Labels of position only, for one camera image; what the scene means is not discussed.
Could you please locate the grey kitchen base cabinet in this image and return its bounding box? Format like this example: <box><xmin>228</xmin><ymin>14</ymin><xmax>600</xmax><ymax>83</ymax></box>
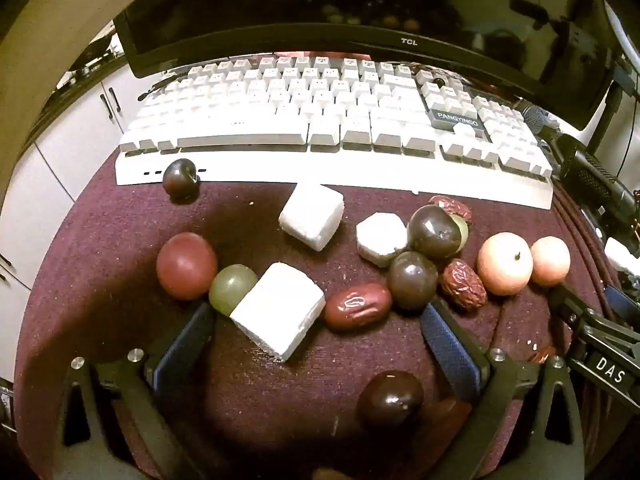
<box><xmin>0</xmin><ymin>67</ymin><xmax>133</xmax><ymax>386</ymax></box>

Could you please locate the orange peach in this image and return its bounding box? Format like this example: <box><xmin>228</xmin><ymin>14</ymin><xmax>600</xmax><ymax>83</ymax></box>
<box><xmin>476</xmin><ymin>232</ymin><xmax>534</xmax><ymax>297</ymax></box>

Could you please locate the white mechanical keyboard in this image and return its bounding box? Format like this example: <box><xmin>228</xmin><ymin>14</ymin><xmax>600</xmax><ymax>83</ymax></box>
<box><xmin>115</xmin><ymin>52</ymin><xmax>556</xmax><ymax>210</ymax></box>

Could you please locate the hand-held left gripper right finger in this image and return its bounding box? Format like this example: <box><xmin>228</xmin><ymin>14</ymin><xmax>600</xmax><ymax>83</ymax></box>
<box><xmin>420</xmin><ymin>300</ymin><xmax>588</xmax><ymax>480</ymax></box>

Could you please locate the dark purple plum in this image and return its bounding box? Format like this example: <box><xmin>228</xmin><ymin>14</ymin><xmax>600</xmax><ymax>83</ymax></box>
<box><xmin>386</xmin><ymin>251</ymin><xmax>440</xmax><ymax>311</ymax></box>
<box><xmin>356</xmin><ymin>370</ymin><xmax>426</xmax><ymax>436</ymax></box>
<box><xmin>162</xmin><ymin>158</ymin><xmax>202</xmax><ymax>203</ymax></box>
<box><xmin>406</xmin><ymin>205</ymin><xmax>463</xmax><ymax>261</ymax></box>

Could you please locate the white foam cube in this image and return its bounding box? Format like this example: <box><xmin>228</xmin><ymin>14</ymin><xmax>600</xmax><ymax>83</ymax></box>
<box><xmin>229</xmin><ymin>261</ymin><xmax>327</xmax><ymax>363</ymax></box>
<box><xmin>278</xmin><ymin>182</ymin><xmax>346</xmax><ymax>252</ymax></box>

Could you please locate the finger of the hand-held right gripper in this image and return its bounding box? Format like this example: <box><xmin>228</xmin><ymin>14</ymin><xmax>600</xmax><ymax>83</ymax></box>
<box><xmin>549</xmin><ymin>284</ymin><xmax>640</xmax><ymax>357</ymax></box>
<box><xmin>602</xmin><ymin>282</ymin><xmax>640</xmax><ymax>318</ymax></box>

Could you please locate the red plum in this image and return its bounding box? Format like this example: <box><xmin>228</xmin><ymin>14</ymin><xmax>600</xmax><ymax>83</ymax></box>
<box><xmin>156</xmin><ymin>232</ymin><xmax>219</xmax><ymax>302</ymax></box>

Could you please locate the black monitor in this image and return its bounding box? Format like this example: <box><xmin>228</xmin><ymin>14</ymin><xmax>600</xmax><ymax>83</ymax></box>
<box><xmin>112</xmin><ymin>0</ymin><xmax>613</xmax><ymax>131</ymax></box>

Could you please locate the white hexagonal foam block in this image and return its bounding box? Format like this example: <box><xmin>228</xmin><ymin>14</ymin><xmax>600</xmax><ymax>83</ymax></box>
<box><xmin>356</xmin><ymin>212</ymin><xmax>410</xmax><ymax>268</ymax></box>

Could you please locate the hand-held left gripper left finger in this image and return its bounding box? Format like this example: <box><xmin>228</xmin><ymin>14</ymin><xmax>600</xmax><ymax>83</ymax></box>
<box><xmin>57</xmin><ymin>302</ymin><xmax>221</xmax><ymax>480</ymax></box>

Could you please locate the maroon mat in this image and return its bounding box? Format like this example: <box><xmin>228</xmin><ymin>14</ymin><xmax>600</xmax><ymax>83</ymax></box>
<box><xmin>15</xmin><ymin>150</ymin><xmax>621</xmax><ymax>480</ymax></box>

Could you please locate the small orange tangerine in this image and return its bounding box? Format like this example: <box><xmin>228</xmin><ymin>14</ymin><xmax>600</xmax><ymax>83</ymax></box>
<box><xmin>530</xmin><ymin>236</ymin><xmax>572</xmax><ymax>288</ymax></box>

